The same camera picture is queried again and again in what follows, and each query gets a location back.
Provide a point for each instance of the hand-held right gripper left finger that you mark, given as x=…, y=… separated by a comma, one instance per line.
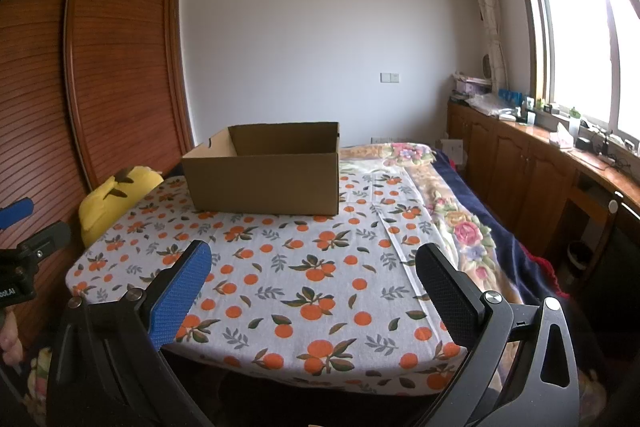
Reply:
x=182, y=292

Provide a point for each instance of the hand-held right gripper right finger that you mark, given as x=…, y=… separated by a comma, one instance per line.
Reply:
x=445, y=292

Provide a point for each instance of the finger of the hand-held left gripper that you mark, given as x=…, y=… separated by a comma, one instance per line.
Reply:
x=17, y=212
x=50, y=237

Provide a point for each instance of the brown cardboard box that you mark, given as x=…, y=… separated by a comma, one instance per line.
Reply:
x=260, y=182

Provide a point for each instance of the person's left hand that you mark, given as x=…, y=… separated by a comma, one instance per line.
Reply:
x=9, y=342

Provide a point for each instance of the floral blanket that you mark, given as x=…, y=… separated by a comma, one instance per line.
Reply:
x=465, y=227

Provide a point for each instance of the yellow plush toy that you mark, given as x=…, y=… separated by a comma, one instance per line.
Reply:
x=110, y=202

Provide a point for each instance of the navy blanket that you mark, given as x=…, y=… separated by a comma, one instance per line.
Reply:
x=520, y=252

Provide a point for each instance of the orange fruit print tablecloth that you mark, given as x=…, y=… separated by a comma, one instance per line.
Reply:
x=300, y=257

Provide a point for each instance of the white paper box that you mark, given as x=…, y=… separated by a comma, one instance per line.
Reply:
x=451, y=152

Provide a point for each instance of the wooden cabinet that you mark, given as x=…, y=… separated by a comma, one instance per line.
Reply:
x=515, y=167

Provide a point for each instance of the wooden wardrobe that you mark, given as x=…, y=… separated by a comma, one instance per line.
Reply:
x=115, y=57

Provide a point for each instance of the tissue box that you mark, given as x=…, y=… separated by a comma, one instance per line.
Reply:
x=560, y=139

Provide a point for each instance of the white plastic bag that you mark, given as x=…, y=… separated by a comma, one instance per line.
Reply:
x=492, y=106

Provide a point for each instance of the row of blue bottles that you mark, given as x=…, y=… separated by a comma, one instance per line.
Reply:
x=510, y=97

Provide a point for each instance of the stack of small boxes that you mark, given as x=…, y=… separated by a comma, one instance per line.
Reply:
x=470, y=86

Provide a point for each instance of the white wall switch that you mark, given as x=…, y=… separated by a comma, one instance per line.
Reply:
x=390, y=78

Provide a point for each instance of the wooden frame window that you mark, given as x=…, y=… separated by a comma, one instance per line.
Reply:
x=575, y=32

